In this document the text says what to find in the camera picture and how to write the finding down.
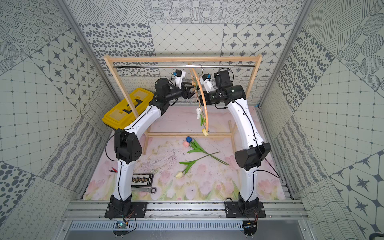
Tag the white clothespin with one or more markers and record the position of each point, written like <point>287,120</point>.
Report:
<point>198,113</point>

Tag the wooden clothes rack frame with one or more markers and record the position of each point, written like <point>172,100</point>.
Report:
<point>224,91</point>

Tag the cream white tulip flower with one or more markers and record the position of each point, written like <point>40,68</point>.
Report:
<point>188,165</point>

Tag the black bit set case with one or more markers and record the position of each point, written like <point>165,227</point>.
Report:
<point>142,180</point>

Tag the silver ratchet wrench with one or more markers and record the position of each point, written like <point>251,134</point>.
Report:
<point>151,190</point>

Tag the pink tulip flower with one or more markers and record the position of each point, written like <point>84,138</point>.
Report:
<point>196,148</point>

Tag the aluminium rail base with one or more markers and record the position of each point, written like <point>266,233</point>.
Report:
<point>180,215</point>

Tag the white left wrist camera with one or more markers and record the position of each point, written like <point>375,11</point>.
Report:
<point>179,76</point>

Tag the yellow black toolbox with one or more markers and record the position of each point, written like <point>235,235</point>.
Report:
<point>121,115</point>

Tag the floral pink table mat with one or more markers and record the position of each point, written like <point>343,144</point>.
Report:
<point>207,179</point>

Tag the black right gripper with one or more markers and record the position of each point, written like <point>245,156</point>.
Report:
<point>206,100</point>

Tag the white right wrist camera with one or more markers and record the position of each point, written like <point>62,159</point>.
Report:
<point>206,81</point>

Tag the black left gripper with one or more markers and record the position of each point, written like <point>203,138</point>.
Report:
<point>185,92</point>

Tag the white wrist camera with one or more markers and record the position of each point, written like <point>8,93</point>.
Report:
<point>179,76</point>
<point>206,81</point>

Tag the beige wavy clothes hanger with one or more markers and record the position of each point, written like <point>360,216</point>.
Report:
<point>195,79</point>

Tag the yellow tulip flower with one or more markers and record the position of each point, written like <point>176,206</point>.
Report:
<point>204,115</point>

